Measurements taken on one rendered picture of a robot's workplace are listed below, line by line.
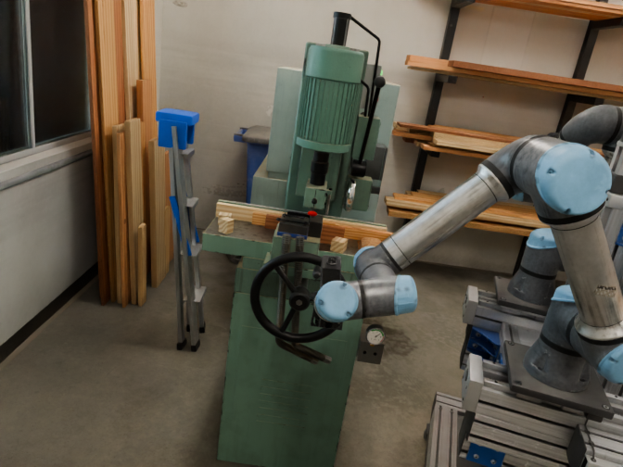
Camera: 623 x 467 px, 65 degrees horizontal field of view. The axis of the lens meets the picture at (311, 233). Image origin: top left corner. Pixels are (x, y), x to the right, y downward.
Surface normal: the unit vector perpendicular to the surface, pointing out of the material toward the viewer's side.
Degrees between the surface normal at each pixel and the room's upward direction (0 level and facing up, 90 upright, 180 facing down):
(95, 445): 0
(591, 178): 84
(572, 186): 84
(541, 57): 90
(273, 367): 90
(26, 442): 0
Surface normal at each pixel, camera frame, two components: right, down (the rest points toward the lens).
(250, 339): -0.04, 0.33
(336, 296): 0.04, -0.18
